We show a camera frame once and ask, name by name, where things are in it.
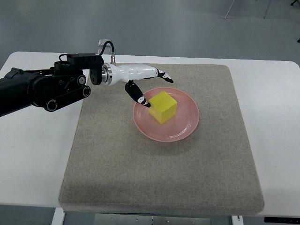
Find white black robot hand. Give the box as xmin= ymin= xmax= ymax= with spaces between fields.
xmin=101 ymin=63 xmax=173 ymax=108

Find yellow block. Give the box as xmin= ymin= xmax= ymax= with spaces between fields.
xmin=149 ymin=91 xmax=177 ymax=124

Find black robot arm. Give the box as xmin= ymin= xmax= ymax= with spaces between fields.
xmin=0 ymin=40 xmax=115 ymax=116

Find pink plate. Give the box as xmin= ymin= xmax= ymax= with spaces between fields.
xmin=133 ymin=87 xmax=200 ymax=142

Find clear floor socket cover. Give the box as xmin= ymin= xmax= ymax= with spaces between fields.
xmin=98 ymin=39 xmax=111 ymax=55

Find beige fabric mat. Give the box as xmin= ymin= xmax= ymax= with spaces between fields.
xmin=59 ymin=64 xmax=264 ymax=217

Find white table leg left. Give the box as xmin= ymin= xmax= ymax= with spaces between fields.
xmin=51 ymin=208 xmax=65 ymax=225

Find white table leg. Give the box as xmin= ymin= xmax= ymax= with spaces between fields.
xmin=51 ymin=208 xmax=65 ymax=225
xmin=232 ymin=216 xmax=244 ymax=225

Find white table leg right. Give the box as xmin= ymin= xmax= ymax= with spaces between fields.
xmin=232 ymin=216 xmax=244 ymax=225

